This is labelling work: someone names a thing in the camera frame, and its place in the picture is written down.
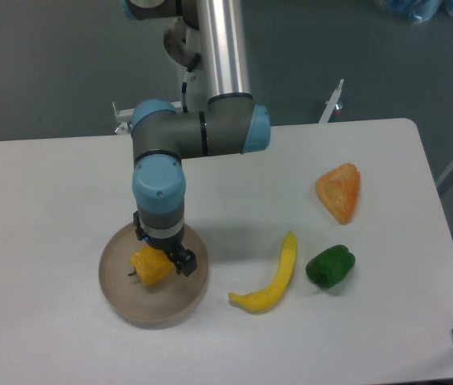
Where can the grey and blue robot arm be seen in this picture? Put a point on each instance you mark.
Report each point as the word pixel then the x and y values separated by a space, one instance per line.
pixel 207 36

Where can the beige round plate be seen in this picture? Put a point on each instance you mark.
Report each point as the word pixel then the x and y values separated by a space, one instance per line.
pixel 162 305

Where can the long yellow chili pepper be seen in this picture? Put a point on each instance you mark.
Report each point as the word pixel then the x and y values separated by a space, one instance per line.
pixel 267 297

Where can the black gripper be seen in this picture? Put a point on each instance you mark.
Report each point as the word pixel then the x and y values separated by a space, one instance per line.
pixel 183 259

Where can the orange pepper half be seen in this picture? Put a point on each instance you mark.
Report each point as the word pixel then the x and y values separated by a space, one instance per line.
pixel 338 191

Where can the yellow bell pepper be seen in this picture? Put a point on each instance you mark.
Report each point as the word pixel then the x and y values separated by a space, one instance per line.
pixel 150 265

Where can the green bell pepper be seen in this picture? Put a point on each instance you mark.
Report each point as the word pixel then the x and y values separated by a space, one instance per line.
pixel 330 267

